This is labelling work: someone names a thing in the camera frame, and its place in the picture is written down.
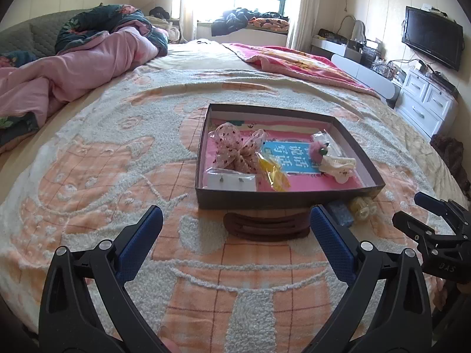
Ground cream hair claw clip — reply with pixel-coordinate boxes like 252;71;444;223
319;154;358;184

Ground white grey bench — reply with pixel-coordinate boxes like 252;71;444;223
311;37;402;110

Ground white window seat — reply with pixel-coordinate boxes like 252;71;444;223
197;21;290;47

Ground dark floral duvet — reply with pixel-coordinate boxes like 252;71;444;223
0;4;170;67

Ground dark cardboard box tray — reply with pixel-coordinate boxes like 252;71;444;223
194;103;386;211

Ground pink printed blanket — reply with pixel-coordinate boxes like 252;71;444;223
222;43;380;99

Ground dark clothes pile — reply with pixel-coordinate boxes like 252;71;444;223
211;7;290;36

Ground pink book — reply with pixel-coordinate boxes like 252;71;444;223
208;119;364;192

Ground black television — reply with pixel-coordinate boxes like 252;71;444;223
401;6;464;71

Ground brown cloth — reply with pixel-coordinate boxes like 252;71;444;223
430;134;471;194

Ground white earring card packet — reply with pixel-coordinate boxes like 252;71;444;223
205;168;257;192

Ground cream curtain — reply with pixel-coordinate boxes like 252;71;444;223
286;0;321;51
179;0;198;43

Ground white drawer cabinet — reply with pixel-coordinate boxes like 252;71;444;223
394;68;459;141

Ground pink quilt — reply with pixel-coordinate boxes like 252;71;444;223
0;29;170;146

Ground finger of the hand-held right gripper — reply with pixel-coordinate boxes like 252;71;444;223
414;192;457;217
392;211;444;252

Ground pink polka dot hair bow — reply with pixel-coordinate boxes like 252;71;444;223
211;122;268;174

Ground blue hair clip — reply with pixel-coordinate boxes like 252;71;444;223
327;201;355;228

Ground pink pompom hair tie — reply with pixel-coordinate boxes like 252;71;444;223
308;134;332;163

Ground person's left hand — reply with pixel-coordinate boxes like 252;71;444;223
158;337;182;353

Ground yellow earrings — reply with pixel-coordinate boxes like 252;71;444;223
257;154;292;192

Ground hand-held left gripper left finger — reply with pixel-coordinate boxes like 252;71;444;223
39;205;173;353

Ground brown hair clip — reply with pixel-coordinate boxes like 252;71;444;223
223;211;312;243

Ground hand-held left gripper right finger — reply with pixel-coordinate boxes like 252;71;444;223
309;204;433;353

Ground grey quilted headboard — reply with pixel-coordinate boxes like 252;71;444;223
0;9;79;59

